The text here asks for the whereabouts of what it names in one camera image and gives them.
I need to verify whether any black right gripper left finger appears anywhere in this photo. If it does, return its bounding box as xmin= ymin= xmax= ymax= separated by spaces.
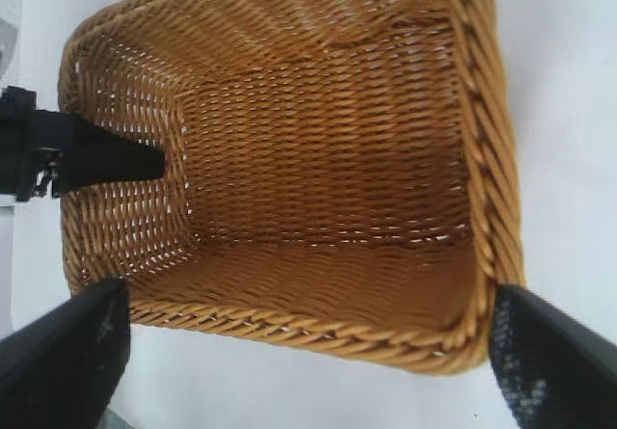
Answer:
xmin=0 ymin=277 xmax=132 ymax=429

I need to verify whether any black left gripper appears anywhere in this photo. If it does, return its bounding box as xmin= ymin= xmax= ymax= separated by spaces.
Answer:
xmin=0 ymin=86 xmax=166 ymax=203

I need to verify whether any brown woven wicker basket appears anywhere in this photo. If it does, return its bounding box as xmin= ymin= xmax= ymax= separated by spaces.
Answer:
xmin=56 ymin=0 xmax=526 ymax=377

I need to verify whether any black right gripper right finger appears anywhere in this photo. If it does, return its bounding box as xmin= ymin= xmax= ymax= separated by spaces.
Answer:
xmin=488 ymin=283 xmax=617 ymax=429

